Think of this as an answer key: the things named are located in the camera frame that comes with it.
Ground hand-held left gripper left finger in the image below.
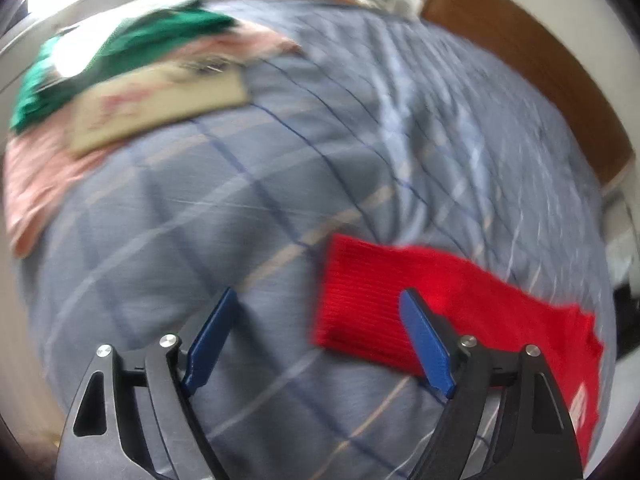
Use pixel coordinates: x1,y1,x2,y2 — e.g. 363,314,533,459
55,287,239,480

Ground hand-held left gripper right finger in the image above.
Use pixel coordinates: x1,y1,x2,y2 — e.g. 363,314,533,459
399,288,584,480

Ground red knit garment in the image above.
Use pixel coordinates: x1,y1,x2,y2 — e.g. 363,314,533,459
311,234,606,466

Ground blue plaid bed blanket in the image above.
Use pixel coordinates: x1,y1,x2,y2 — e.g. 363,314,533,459
4,0,618,480

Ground pink garment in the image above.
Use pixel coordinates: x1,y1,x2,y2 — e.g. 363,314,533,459
4,25,301,258

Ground cream printed folded garment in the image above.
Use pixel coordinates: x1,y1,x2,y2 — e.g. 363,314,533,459
67,62,251,157

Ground green garment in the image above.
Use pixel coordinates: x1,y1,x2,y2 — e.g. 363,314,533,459
10,0,238,133

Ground wooden headboard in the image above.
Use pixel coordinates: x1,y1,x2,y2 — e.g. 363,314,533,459
420,0,636,186

